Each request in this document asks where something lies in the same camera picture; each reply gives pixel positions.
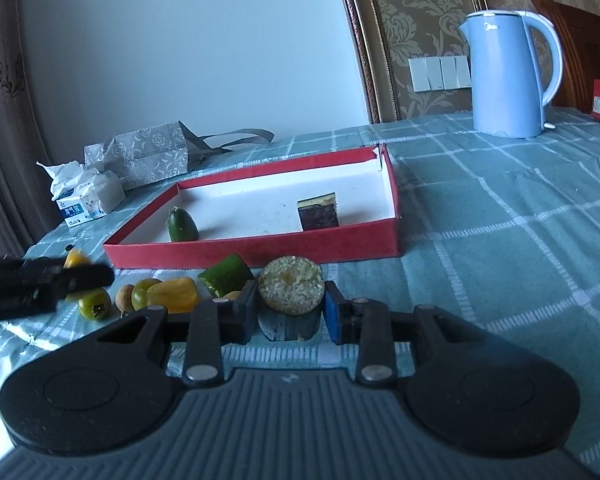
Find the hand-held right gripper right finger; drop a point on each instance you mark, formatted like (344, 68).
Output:
(336, 310)

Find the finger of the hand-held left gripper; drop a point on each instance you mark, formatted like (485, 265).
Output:
(20, 302)
(85, 277)

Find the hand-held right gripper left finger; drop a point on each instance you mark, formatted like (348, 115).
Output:
(247, 310)

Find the small yellow fruit piece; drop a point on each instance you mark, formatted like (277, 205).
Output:
(75, 258)

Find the yellow-green round fruit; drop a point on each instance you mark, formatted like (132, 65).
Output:
(94, 305)

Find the cut cucumber piece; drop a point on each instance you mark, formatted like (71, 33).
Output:
(225, 272)

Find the brown longan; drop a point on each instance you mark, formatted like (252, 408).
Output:
(124, 299)

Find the dark-skinned seeded fruit half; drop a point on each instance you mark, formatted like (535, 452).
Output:
(290, 285)

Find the green round fruit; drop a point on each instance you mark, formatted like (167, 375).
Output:
(144, 294)

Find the large yellow fruit piece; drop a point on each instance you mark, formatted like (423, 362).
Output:
(175, 295)

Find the red shallow box tray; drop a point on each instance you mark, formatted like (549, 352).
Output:
(260, 205)

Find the white tissue pack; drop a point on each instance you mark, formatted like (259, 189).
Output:
(87, 195)

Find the dark square fruit piece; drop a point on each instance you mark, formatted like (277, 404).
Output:
(319, 215)

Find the cucumber end piece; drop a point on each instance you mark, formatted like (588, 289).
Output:
(181, 226)

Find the grey patterned gift bag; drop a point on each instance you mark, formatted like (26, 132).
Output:
(140, 155)

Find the green checked bedsheet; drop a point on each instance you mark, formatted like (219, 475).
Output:
(480, 260)

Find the brown curtain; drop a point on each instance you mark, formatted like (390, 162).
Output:
(5, 110)

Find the light blue electric kettle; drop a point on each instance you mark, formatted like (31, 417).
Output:
(505, 75)

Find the white wall switch panel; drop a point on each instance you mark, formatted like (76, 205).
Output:
(437, 74)

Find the gold wall trim moulding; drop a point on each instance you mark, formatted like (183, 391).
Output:
(367, 35)

